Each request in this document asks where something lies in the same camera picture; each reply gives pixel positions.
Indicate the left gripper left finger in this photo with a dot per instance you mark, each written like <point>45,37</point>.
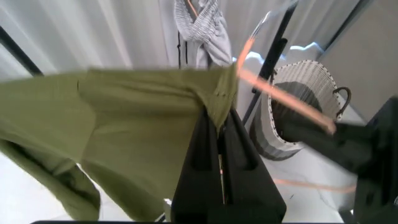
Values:
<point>199,186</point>

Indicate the white curtain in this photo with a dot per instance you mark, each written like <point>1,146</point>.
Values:
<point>93,31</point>

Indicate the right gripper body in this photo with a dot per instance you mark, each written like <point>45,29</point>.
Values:
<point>379,174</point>

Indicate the green garment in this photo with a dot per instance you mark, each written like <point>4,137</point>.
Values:
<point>124,124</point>

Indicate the white laundry basket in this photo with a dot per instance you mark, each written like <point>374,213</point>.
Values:
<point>311,74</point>

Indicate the pale grey shorts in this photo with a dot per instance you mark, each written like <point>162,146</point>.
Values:
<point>214,40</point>

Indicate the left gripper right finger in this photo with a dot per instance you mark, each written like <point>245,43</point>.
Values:
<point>252,193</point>

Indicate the black clothes rack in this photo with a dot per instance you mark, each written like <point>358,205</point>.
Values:
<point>270,56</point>

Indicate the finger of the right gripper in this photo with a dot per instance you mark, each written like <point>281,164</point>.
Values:
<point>326,140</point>

